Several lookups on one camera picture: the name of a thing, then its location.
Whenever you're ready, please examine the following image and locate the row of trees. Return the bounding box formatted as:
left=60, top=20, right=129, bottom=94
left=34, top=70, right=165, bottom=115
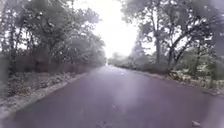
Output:
left=108, top=0, right=224, bottom=88
left=0, top=0, right=108, bottom=88

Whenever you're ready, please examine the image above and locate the leaf-strewn dirt verge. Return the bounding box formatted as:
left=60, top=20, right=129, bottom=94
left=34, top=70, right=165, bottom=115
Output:
left=116, top=65, right=224, bottom=98
left=0, top=71, right=90, bottom=118

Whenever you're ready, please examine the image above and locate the grey asphalt road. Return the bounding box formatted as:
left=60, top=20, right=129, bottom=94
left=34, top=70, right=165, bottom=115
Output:
left=0, top=64, right=224, bottom=128

